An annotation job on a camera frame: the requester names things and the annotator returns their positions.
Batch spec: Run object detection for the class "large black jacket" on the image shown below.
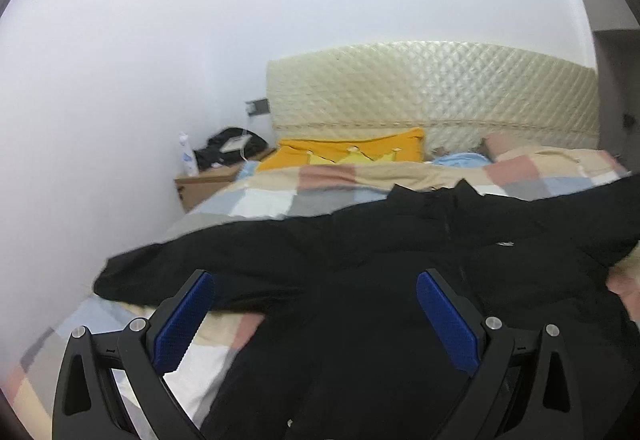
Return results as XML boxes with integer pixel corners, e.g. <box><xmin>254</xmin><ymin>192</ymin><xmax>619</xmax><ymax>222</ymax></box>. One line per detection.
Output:
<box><xmin>93</xmin><ymin>176</ymin><xmax>639</xmax><ymax>439</ymax></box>

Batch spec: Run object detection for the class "wooden nightstand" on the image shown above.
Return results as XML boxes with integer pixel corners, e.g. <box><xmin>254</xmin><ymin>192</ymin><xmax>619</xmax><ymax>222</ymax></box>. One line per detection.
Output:
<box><xmin>174</xmin><ymin>148</ymin><xmax>274</xmax><ymax>213</ymax></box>

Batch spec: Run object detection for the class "white spray bottle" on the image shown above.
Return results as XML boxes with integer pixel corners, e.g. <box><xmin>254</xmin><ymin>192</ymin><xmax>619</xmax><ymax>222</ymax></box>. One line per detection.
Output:
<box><xmin>179</xmin><ymin>133</ymin><xmax>198</xmax><ymax>177</ymax></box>

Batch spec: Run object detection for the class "yellow pillow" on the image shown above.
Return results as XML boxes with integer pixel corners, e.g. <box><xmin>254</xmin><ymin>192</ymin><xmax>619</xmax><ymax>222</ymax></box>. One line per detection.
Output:
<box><xmin>256</xmin><ymin>128</ymin><xmax>425</xmax><ymax>171</ymax></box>

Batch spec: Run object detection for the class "black bag on nightstand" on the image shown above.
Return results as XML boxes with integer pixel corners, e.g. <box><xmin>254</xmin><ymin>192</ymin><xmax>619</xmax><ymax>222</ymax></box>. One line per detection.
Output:
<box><xmin>194</xmin><ymin>127</ymin><xmax>268</xmax><ymax>171</ymax></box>

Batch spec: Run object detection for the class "cream quilted headboard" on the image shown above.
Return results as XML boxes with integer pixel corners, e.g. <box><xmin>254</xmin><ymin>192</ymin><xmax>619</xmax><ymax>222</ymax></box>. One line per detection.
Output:
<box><xmin>266</xmin><ymin>41</ymin><xmax>600</xmax><ymax>153</ymax></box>

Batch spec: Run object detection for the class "wall socket plate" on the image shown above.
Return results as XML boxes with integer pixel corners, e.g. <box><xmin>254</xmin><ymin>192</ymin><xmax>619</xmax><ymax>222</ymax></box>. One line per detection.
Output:
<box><xmin>245</xmin><ymin>98</ymin><xmax>270</xmax><ymax>117</ymax></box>

